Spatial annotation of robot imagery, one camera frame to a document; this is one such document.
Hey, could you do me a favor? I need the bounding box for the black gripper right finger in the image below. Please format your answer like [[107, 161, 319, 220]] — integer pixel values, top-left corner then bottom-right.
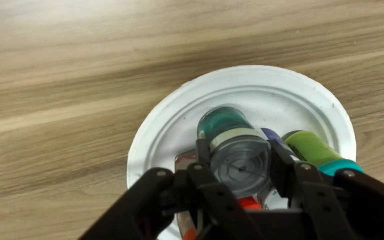
[[267, 140, 384, 240]]

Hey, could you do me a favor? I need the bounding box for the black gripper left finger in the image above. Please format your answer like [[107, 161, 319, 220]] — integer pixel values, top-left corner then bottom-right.
[[77, 137, 255, 240]]

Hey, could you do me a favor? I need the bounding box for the orange-lid spice jar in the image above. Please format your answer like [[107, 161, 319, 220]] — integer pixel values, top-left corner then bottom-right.
[[173, 149, 199, 240]]

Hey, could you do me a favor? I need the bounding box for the teal-lid dough tub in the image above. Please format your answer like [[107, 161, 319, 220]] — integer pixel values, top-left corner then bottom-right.
[[281, 129, 365, 179]]

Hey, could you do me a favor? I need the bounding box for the white paper plate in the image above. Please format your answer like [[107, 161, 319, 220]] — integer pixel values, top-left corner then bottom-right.
[[125, 64, 358, 240]]

